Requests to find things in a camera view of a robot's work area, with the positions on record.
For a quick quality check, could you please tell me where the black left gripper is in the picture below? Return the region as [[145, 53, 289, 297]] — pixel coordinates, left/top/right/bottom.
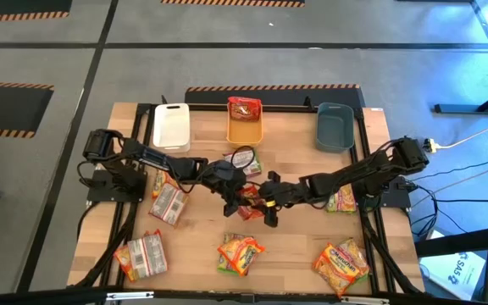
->
[[202, 159, 250, 219]]

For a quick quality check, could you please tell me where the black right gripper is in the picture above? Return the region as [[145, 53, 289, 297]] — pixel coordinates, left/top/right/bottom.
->
[[259, 169, 313, 229]]

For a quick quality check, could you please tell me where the orange plastic bin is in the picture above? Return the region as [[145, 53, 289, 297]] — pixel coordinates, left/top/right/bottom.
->
[[225, 98, 264, 148]]

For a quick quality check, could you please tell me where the blue-grey plastic bin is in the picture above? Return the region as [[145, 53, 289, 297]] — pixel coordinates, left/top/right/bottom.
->
[[314, 102, 356, 154]]

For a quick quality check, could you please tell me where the white plastic bin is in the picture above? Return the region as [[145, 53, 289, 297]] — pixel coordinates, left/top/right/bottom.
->
[[152, 103, 191, 153]]

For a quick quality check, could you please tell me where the black mat with hazard stripes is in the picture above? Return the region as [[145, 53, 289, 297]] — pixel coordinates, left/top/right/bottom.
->
[[161, 0, 307, 8], [0, 0, 74, 25], [184, 83, 366, 109], [0, 80, 54, 139]]

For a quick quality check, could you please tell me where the black desk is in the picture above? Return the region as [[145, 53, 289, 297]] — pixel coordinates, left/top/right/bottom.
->
[[413, 224, 488, 305]]

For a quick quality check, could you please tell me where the white box with blue print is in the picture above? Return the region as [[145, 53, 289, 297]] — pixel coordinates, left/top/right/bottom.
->
[[419, 249, 487, 302]]

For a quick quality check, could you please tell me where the silver metal bracket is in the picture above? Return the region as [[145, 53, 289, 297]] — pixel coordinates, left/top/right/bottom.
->
[[105, 291, 155, 302], [339, 296, 391, 305]]

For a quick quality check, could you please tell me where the white floor cable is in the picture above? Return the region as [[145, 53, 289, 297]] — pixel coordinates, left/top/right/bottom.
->
[[436, 119, 488, 150]]

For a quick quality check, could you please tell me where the black floor cable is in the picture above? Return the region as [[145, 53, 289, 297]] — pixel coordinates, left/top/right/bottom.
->
[[434, 197, 488, 203]]

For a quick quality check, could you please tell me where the black desk leg frame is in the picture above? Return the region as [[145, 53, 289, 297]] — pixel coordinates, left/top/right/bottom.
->
[[433, 0, 488, 115]]

